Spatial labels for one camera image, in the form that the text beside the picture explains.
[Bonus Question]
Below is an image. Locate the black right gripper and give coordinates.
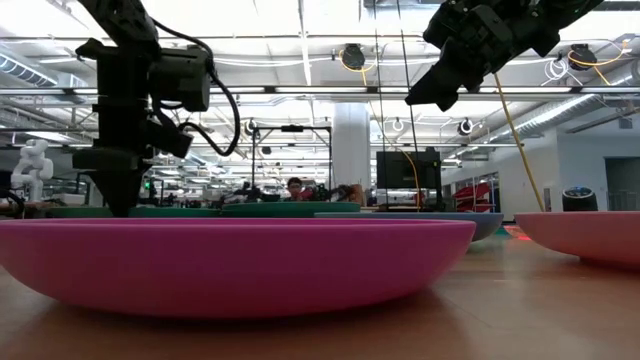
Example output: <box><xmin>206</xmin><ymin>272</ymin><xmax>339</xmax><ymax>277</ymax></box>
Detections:
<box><xmin>405</xmin><ymin>0</ymin><xmax>561</xmax><ymax>112</ymax></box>

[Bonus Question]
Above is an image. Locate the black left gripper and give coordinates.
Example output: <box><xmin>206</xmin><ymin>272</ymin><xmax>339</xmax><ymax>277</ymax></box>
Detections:
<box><xmin>72</xmin><ymin>38</ymin><xmax>194</xmax><ymax>217</ymax></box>

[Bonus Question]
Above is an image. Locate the large teal plastic plate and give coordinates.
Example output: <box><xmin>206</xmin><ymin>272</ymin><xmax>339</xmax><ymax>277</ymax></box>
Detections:
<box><xmin>44</xmin><ymin>206</ymin><xmax>222</xmax><ymax>220</ymax></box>

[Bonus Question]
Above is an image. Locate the magenta plastic plate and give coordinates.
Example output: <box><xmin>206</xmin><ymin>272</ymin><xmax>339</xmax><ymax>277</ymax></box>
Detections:
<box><xmin>0</xmin><ymin>217</ymin><xmax>477</xmax><ymax>320</ymax></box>

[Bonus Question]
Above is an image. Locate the blue plastic plate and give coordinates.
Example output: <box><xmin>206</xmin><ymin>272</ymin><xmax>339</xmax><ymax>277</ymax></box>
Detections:
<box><xmin>313</xmin><ymin>211</ymin><xmax>505</xmax><ymax>243</ymax></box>

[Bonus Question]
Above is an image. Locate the salmon pink plastic plate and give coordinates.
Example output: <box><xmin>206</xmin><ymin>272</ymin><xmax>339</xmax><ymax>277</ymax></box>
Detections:
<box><xmin>513</xmin><ymin>210</ymin><xmax>640</xmax><ymax>272</ymax></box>

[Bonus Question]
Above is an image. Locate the black monitor screen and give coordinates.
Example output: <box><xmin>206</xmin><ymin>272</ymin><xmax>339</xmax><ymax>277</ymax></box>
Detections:
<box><xmin>375</xmin><ymin>149</ymin><xmax>443</xmax><ymax>190</ymax></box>

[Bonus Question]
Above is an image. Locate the white building pillar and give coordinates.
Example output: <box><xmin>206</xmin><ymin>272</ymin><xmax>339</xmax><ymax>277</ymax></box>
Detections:
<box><xmin>331</xmin><ymin>102</ymin><xmax>372</xmax><ymax>189</ymax></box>

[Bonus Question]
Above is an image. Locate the red rack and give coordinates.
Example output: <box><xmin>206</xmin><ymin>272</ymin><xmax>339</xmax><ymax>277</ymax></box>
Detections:
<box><xmin>452</xmin><ymin>182</ymin><xmax>494</xmax><ymax>212</ymax></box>

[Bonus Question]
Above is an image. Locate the person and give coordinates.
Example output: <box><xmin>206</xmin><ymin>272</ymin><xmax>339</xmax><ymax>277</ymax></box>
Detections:
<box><xmin>285</xmin><ymin>176</ymin><xmax>307</xmax><ymax>203</ymax></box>

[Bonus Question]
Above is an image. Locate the black round bin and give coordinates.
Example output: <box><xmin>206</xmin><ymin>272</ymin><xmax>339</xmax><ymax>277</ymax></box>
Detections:
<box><xmin>561</xmin><ymin>185</ymin><xmax>599</xmax><ymax>213</ymax></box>

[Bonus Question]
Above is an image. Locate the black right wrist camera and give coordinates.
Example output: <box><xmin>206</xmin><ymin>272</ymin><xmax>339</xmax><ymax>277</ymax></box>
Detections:
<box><xmin>422</xmin><ymin>0</ymin><xmax>501</xmax><ymax>49</ymax></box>

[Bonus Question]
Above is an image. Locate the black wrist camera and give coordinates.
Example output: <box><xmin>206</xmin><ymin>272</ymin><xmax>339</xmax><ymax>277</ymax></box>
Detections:
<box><xmin>422</xmin><ymin>0</ymin><xmax>501</xmax><ymax>49</ymax></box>
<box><xmin>148</xmin><ymin>45</ymin><xmax>212</xmax><ymax>114</ymax></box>

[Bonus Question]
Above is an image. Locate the black ceiling cable reel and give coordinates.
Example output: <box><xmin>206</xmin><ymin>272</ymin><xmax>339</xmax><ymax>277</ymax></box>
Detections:
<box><xmin>341</xmin><ymin>43</ymin><xmax>367</xmax><ymax>71</ymax></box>
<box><xmin>568</xmin><ymin>43</ymin><xmax>597</xmax><ymax>72</ymax></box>

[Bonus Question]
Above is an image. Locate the yellow hanging cable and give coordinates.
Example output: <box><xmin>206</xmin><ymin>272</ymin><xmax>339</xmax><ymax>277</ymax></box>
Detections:
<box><xmin>492</xmin><ymin>73</ymin><xmax>546</xmax><ymax>213</ymax></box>
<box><xmin>338</xmin><ymin>48</ymin><xmax>422</xmax><ymax>209</ymax></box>

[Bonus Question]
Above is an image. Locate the white coiled cable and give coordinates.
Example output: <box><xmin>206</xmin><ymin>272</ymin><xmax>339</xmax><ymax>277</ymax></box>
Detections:
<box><xmin>543</xmin><ymin>58</ymin><xmax>570</xmax><ymax>82</ymax></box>

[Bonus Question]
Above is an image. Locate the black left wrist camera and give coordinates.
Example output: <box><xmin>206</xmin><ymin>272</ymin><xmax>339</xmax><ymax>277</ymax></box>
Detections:
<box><xmin>148</xmin><ymin>45</ymin><xmax>212</xmax><ymax>114</ymax></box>

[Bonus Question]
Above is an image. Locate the black camera cable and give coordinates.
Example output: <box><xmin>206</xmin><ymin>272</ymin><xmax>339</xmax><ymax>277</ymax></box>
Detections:
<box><xmin>149</xmin><ymin>17</ymin><xmax>242</xmax><ymax>158</ymax></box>

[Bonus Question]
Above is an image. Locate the silver ventilation duct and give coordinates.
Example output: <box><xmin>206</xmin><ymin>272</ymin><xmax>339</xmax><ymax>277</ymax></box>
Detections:
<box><xmin>487</xmin><ymin>62</ymin><xmax>640</xmax><ymax>146</ymax></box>
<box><xmin>0</xmin><ymin>52</ymin><xmax>59</xmax><ymax>89</ymax></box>

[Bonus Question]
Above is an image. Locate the black gantry frame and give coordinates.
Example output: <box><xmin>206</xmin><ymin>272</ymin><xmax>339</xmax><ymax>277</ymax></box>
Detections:
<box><xmin>251</xmin><ymin>124</ymin><xmax>334</xmax><ymax>187</ymax></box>

